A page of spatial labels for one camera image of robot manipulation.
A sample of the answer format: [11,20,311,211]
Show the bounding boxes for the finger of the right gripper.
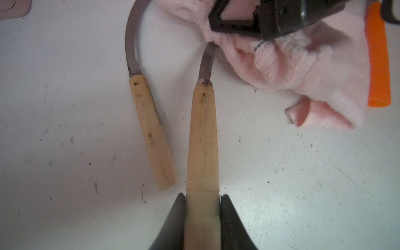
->
[208,0,231,24]
[209,17,260,35]

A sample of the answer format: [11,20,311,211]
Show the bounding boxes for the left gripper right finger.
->
[220,194,257,250]

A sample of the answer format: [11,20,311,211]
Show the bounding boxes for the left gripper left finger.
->
[149,193,186,250]

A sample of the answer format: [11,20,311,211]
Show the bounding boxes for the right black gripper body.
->
[256,0,347,41]

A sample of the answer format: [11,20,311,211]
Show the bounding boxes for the wooden handled sickle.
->
[125,0,178,190]
[183,43,221,250]

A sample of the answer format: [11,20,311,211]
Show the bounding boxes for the pink rag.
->
[158,1,370,130]

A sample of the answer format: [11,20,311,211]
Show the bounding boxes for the orange handled sickle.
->
[366,1,391,108]

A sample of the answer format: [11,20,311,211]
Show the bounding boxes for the pink case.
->
[0,0,32,20]

